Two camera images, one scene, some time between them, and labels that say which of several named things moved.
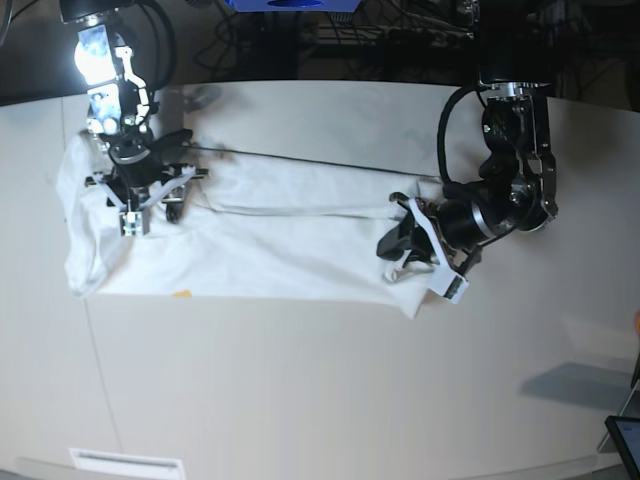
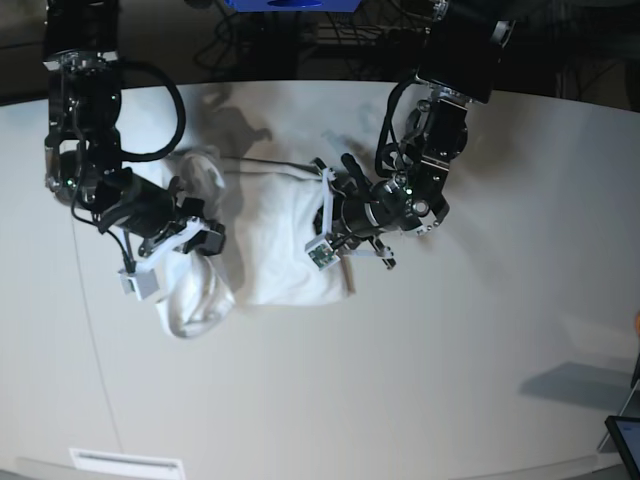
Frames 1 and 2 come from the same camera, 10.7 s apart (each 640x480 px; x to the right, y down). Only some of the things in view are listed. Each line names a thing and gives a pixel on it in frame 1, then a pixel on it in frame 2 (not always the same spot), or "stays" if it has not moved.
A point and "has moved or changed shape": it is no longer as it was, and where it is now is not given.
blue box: x=291 y=5 stays
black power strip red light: x=395 y=38 stays
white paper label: x=168 y=469 stays
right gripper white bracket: x=135 y=218 -> x=143 y=282
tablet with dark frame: x=626 y=433 stays
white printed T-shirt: x=252 y=227 has moved or changed shape
